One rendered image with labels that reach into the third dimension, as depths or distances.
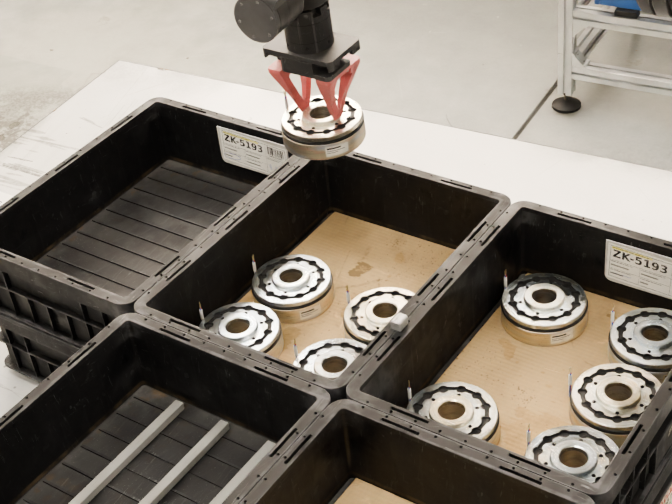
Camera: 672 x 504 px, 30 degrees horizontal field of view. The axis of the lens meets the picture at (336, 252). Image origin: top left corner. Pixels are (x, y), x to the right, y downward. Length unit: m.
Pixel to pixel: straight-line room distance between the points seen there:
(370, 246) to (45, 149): 0.79
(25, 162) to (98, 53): 1.91
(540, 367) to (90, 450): 0.53
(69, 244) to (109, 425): 0.38
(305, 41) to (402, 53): 2.40
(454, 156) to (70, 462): 0.91
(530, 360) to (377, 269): 0.26
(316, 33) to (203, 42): 2.62
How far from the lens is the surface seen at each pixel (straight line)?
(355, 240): 1.69
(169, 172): 1.90
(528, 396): 1.45
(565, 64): 3.50
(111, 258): 1.75
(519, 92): 3.64
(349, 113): 1.56
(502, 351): 1.51
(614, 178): 2.03
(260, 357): 1.38
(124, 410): 1.51
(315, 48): 1.48
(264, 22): 1.40
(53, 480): 1.45
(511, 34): 3.95
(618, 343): 1.47
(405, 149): 2.11
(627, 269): 1.55
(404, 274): 1.63
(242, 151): 1.80
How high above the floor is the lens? 1.84
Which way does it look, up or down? 37 degrees down
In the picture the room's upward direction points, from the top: 7 degrees counter-clockwise
